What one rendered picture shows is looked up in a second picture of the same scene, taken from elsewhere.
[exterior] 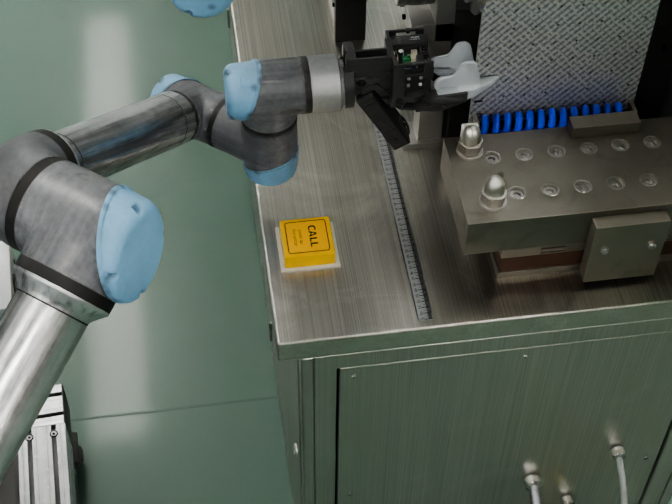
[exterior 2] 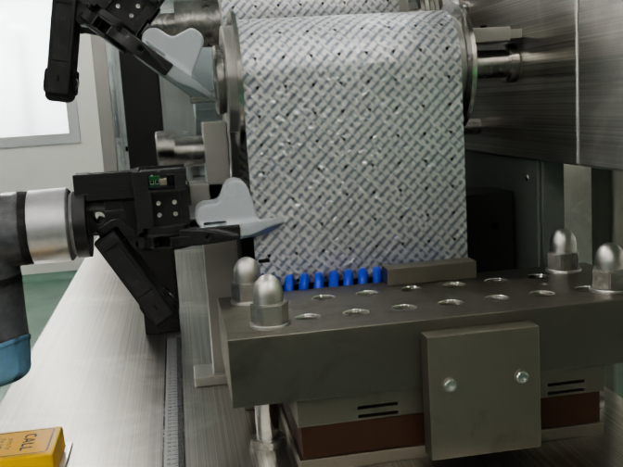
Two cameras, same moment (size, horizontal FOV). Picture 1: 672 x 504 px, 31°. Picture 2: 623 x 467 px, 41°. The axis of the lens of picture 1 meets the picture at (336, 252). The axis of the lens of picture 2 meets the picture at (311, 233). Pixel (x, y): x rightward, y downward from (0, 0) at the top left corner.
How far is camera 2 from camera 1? 1.07 m
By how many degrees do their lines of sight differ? 40
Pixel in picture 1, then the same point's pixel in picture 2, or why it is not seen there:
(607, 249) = (453, 381)
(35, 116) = not seen: outside the picture
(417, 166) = (210, 396)
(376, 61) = (112, 178)
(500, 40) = (275, 161)
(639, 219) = (490, 327)
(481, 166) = not seen: hidden behind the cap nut
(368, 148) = (152, 389)
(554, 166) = (363, 300)
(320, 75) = (38, 196)
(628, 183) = (468, 301)
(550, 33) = (336, 152)
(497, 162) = not seen: hidden behind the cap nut
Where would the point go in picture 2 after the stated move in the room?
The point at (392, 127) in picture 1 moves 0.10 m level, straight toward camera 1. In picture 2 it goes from (147, 286) to (120, 311)
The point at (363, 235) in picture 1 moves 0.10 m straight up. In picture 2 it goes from (111, 451) to (101, 351)
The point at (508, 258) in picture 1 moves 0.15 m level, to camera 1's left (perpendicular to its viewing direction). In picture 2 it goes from (311, 429) to (138, 440)
